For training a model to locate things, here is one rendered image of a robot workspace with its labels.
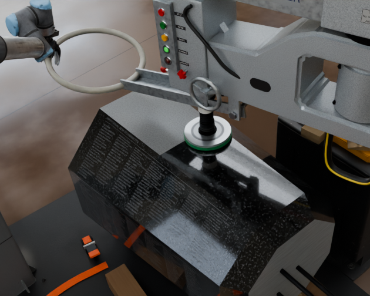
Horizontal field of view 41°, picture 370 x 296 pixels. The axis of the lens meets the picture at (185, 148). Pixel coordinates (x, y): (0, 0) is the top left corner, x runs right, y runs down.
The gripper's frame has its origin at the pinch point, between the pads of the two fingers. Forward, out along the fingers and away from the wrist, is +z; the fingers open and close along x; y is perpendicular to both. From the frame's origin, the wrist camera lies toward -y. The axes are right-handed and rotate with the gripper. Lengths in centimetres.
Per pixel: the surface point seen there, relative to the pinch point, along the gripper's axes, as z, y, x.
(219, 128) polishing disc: -4, 33, 88
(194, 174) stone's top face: -2, 59, 79
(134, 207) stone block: 21, 65, 55
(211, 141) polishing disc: -4, 41, 85
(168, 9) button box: -65, 36, 62
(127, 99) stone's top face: 10.6, 8.4, 40.3
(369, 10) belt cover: -95, 69, 118
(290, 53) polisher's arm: -69, 57, 104
